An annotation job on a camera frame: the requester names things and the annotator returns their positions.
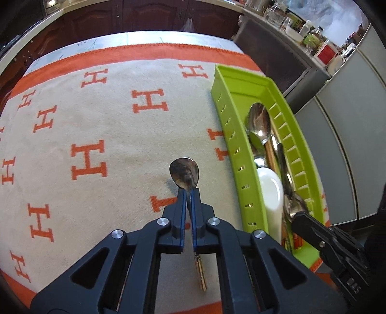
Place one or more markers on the white bowl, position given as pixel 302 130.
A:
pixel 293 33

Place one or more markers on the orange and beige printed blanket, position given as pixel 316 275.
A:
pixel 105 211

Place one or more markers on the glass jar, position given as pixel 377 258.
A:
pixel 273 16

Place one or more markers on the grey refrigerator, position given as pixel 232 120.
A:
pixel 346 136

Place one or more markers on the white bottle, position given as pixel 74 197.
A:
pixel 307 27

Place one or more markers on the grey metal cabinet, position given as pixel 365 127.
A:
pixel 271 51

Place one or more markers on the green plastic utensil tray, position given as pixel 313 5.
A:
pixel 241 90

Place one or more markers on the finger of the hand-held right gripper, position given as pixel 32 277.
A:
pixel 306 237
pixel 310 223

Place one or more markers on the red container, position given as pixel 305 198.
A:
pixel 326 51

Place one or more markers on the metal fork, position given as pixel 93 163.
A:
pixel 294 205

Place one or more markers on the white ceramic spoon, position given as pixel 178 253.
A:
pixel 270 193

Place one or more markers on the bottle with green label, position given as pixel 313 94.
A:
pixel 313 37

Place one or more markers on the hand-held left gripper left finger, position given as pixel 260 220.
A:
pixel 182 217

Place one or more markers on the hanging plastic bag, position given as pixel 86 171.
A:
pixel 188 24

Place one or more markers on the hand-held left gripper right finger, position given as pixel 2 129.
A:
pixel 196 223

